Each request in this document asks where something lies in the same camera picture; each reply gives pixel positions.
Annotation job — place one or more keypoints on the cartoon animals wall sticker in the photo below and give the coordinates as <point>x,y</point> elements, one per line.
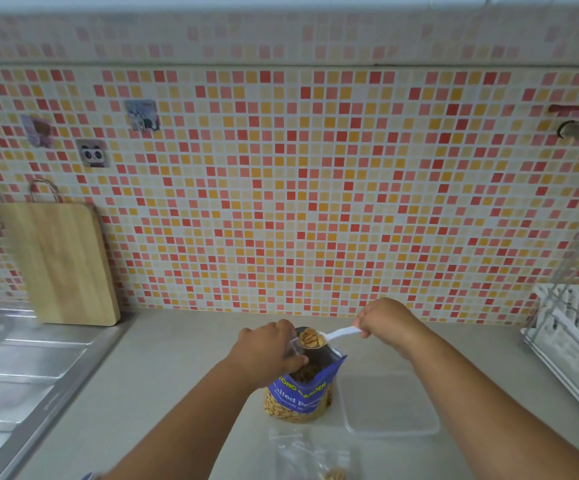
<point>142,115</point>

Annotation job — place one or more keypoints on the person's right fingers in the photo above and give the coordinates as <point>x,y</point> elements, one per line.
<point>364,325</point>

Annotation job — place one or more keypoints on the blue peanut bag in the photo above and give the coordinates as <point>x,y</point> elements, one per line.
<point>303,392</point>

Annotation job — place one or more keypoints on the person's left hand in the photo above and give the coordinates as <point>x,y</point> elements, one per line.
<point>262,354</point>

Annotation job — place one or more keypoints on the stainless steel sink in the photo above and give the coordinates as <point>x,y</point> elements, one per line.
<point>24,379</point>

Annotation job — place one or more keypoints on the white dish rack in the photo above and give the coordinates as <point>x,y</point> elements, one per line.
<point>572,339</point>

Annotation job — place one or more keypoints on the person's left forearm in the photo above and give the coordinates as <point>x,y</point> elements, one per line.
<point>179,429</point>

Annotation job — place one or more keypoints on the wooden cutting board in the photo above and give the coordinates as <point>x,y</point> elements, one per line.
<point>62,262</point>

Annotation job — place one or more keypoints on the peanuts in spoon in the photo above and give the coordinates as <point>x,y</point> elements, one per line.
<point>312,337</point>

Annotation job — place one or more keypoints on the clear plastic container lid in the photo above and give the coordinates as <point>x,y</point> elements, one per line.
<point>387,404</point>

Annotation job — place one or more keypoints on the bear wall sticker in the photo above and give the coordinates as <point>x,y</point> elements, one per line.
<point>38,130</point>

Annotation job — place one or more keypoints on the person's right forearm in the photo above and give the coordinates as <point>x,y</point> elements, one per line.
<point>489,409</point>

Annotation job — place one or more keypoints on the person's right hand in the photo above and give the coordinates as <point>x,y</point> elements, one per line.
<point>385,319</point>

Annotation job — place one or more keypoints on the small clear zip bag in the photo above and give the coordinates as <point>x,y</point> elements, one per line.
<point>314,459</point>

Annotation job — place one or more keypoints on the panda wall sticker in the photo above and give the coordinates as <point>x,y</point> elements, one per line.
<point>92,153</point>

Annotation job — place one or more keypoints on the white plastic spoon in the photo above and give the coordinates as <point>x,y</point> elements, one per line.
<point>337,335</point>

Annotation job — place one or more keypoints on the person's left thumb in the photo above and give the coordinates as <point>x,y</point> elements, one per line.
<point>295,362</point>

